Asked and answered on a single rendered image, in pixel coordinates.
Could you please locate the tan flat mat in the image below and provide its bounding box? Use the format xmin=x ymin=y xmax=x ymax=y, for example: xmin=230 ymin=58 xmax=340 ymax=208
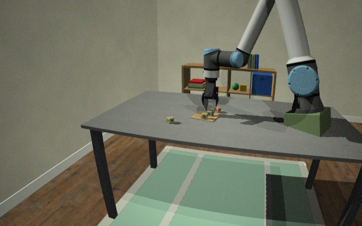
xmin=190 ymin=111 xmax=221 ymax=122

